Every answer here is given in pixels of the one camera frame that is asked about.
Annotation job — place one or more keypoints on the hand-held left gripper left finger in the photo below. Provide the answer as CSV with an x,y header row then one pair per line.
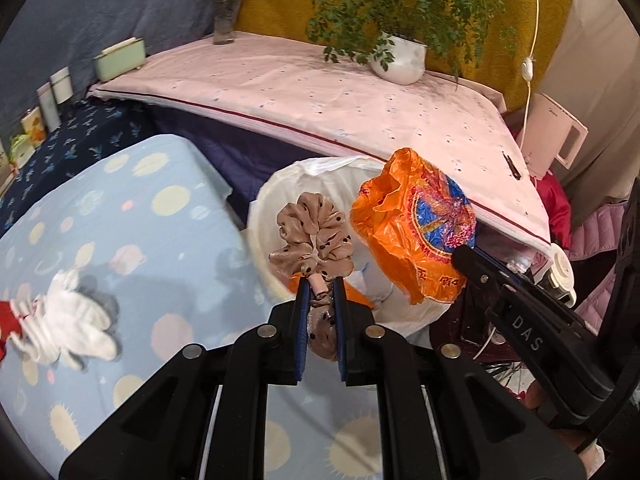
x,y
301,330

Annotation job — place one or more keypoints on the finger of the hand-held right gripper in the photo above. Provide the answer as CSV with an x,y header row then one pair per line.
x,y
525,330

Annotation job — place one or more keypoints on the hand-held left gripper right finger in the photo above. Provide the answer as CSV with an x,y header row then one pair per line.
x,y
340,330

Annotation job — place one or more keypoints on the beige polka-dot scrunchie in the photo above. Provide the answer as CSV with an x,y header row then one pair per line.
x,y
315,240

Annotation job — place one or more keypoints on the large orange printed plastic bag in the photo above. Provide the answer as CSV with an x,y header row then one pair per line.
x,y
400,220

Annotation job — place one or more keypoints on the bin with white plastic liner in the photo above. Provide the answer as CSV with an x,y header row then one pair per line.
x,y
285,180

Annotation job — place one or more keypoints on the pink quilted jacket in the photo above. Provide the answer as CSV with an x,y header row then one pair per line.
x,y
595,250

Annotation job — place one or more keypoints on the white round plastic part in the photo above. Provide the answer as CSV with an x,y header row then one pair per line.
x,y
560,267

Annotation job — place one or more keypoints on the red cloth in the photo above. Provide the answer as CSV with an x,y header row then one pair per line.
x,y
555,205

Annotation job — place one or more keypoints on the black clip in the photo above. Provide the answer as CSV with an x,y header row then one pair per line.
x,y
511,165

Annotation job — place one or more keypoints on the dark purple cloth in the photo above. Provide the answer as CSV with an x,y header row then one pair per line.
x,y
235,150

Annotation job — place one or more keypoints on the white glove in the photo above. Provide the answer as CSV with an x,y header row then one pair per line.
x,y
70,320

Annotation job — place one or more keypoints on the pink dotted cloth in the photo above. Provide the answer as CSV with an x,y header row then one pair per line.
x,y
300,90

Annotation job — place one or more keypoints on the green plant in white pot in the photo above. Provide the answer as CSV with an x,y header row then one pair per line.
x,y
400,57

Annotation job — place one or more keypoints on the crushed red white paper cup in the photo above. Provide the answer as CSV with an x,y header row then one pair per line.
x,y
7,322

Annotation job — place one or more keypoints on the navy leaf-print cloth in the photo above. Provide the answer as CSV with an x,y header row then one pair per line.
x,y
85,130

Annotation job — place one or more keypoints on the glass vase with pink flowers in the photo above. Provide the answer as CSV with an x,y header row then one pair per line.
x,y
225,20

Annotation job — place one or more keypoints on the pale green tissue box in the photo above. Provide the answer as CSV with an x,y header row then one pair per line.
x,y
120,60

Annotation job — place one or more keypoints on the green snack packet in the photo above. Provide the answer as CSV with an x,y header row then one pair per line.
x,y
22,151

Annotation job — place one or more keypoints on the cream tin with orange print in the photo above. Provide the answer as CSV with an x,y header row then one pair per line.
x,y
33,127

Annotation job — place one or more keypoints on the tall slim white canister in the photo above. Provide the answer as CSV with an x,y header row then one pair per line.
x,y
49,107

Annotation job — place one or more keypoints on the wide white green canister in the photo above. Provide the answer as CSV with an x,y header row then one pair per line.
x,y
61,87

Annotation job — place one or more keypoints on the blue-grey curtain cloth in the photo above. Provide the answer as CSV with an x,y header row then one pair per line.
x,y
100,10

